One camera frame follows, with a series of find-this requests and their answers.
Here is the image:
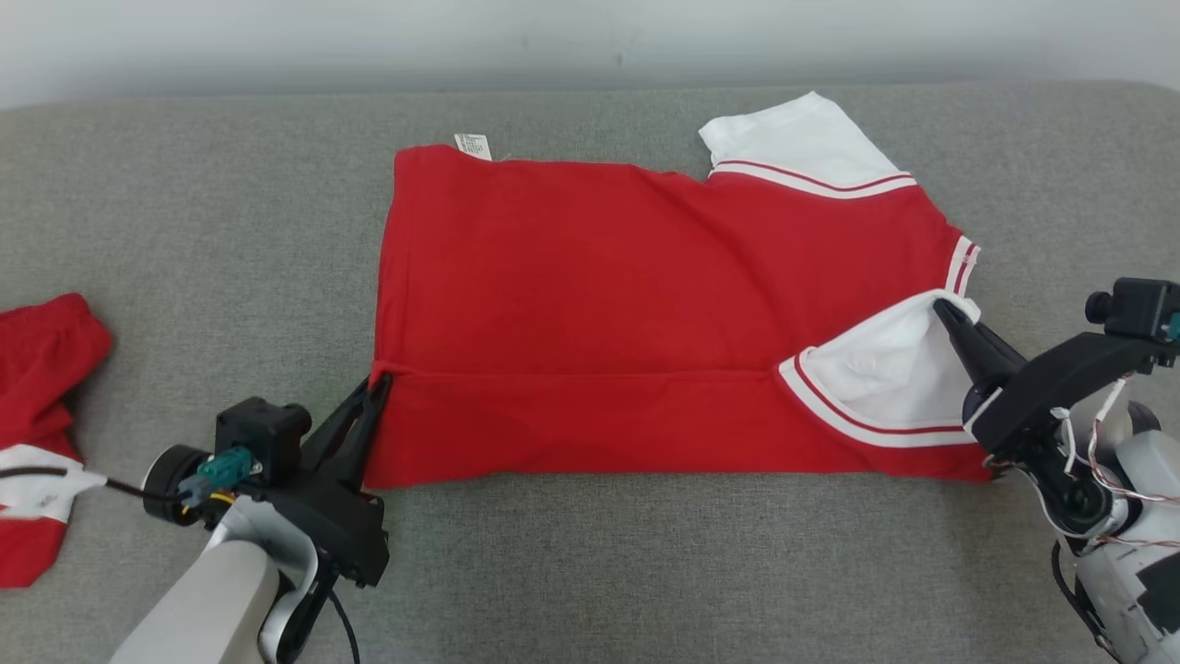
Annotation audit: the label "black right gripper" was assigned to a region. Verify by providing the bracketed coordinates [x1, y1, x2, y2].
[932, 298, 1168, 455]

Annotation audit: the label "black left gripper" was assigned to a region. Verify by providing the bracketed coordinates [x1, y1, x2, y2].
[143, 372, 394, 589]

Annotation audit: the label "red jersey with white trim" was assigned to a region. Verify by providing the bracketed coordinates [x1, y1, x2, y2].
[364, 90, 995, 491]

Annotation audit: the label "red shorts with white stripe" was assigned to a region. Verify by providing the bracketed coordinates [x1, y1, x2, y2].
[0, 293, 114, 588]

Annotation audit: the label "grey fabric sofa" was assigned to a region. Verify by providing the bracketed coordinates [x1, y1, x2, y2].
[0, 81, 1180, 664]

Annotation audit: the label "red white twisted wires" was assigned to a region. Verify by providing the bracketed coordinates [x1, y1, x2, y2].
[1049, 376, 1180, 554]

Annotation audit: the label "thin black cable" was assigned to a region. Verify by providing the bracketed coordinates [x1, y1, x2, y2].
[0, 464, 199, 506]

